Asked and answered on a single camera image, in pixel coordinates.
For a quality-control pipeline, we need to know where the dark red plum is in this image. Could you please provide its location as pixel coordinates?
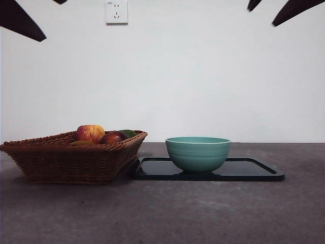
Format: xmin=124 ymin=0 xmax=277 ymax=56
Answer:
xmin=99 ymin=131 xmax=127 ymax=145

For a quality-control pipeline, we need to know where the dark teal rectangular tray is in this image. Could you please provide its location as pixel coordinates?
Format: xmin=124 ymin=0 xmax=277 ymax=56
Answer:
xmin=131 ymin=157 xmax=285 ymax=182

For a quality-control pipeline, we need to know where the green avocado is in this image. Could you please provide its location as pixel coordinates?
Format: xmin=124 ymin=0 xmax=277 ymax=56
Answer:
xmin=119 ymin=129 xmax=137 ymax=139

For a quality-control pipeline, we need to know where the red yellow apple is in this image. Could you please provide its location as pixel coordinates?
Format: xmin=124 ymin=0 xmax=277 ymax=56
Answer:
xmin=75 ymin=124 xmax=106 ymax=144

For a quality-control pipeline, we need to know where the white wall socket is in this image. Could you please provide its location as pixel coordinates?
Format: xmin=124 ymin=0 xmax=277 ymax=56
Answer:
xmin=106 ymin=1 xmax=128 ymax=25

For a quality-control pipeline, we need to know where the brown wicker basket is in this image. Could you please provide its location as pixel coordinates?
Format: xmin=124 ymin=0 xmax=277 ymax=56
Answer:
xmin=0 ymin=130 xmax=148 ymax=186

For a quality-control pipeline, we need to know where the mint green bowl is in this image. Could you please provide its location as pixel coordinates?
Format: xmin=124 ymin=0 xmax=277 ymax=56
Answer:
xmin=165 ymin=136 xmax=232 ymax=175

